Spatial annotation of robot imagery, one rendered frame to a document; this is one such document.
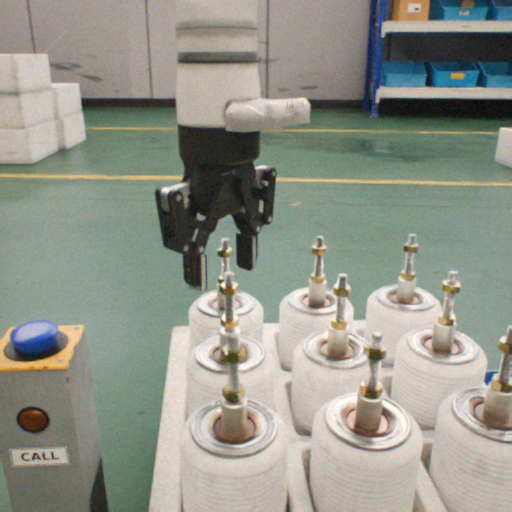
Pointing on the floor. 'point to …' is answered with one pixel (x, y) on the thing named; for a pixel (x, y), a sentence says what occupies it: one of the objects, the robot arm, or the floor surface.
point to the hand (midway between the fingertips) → (222, 266)
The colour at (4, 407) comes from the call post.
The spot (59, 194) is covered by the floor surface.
